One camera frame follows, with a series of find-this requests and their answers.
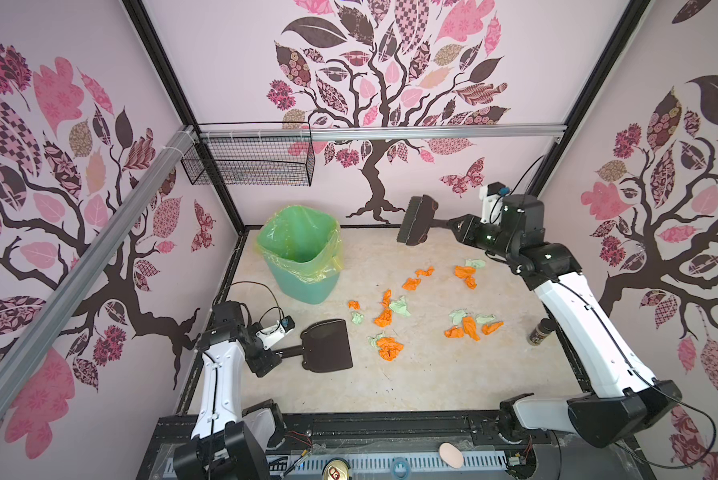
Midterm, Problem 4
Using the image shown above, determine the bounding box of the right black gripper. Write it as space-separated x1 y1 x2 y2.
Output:
449 213 517 262

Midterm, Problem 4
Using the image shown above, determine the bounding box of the dark brown dustpan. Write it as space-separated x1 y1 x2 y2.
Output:
275 319 354 374

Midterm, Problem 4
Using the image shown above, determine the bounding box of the dark brown hand brush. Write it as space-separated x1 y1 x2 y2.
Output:
397 195 451 246

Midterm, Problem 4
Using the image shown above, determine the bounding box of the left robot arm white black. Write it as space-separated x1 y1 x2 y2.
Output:
173 301 295 479

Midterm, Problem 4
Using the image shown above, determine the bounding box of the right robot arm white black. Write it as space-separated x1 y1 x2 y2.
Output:
444 195 682 448

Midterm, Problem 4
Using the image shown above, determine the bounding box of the orange scraps right front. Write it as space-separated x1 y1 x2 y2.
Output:
444 315 504 341

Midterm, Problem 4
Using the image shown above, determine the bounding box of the green scrap back right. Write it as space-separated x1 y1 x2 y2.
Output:
465 259 486 269

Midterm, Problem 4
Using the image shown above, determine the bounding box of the orange scrap back right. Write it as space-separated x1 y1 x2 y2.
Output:
454 266 478 290

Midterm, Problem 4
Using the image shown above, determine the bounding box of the green scrap right front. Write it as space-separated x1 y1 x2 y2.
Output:
450 309 497 326

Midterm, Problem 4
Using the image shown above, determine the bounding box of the orange scrap back centre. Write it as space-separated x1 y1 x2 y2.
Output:
402 267 435 291

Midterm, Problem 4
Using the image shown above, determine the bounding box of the small green scrap centre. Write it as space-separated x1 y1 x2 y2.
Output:
351 311 365 325

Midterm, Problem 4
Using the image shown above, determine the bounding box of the green bin with liner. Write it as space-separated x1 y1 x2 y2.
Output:
256 205 344 305

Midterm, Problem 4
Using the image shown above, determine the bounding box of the large orange paper scrap front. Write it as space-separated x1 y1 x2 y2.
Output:
370 334 404 361

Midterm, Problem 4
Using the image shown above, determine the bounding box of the orange paper scrap near bin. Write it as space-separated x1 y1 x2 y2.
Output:
373 290 412 328

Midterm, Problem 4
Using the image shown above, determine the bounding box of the gold round can top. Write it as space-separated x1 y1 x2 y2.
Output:
322 458 352 480

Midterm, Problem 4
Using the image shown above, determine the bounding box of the pink oval button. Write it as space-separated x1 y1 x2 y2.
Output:
438 442 465 469

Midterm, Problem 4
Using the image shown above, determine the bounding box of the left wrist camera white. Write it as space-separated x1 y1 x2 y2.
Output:
256 316 295 350

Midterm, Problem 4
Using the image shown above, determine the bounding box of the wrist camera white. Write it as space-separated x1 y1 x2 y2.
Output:
256 316 295 350
479 182 511 224

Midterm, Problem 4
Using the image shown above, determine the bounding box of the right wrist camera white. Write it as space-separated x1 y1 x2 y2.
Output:
479 182 511 224

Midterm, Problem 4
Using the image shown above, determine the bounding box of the aluminium rail back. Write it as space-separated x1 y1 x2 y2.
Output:
200 124 567 142

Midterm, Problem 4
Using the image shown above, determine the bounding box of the aluminium rail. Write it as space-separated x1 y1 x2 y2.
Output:
200 124 567 142
0 125 196 420

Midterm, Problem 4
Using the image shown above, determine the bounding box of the aluminium rail left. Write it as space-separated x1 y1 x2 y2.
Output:
0 125 196 420

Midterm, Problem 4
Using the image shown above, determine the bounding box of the black wire basket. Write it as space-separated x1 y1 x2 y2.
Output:
181 120 316 187

